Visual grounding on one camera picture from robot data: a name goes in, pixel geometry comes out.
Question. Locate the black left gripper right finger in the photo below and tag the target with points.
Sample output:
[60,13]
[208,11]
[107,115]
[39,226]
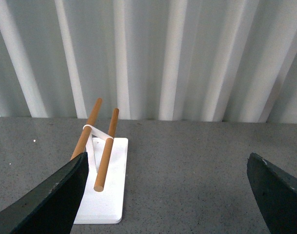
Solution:
[275,192]

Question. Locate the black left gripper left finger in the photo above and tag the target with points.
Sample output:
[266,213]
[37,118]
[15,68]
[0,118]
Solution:
[50,207]

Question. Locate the right wooden rack rod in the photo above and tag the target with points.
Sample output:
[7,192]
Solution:
[105,159]

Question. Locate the wooden rack rod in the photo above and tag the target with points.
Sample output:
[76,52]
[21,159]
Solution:
[81,144]
[105,159]

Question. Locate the white towel rack base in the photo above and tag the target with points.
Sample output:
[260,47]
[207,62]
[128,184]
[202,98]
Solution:
[103,207]

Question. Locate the left wooden rack rod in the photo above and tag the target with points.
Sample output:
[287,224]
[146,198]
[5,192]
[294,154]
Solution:
[81,144]

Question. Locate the white pleated curtain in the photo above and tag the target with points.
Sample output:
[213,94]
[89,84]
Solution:
[204,60]

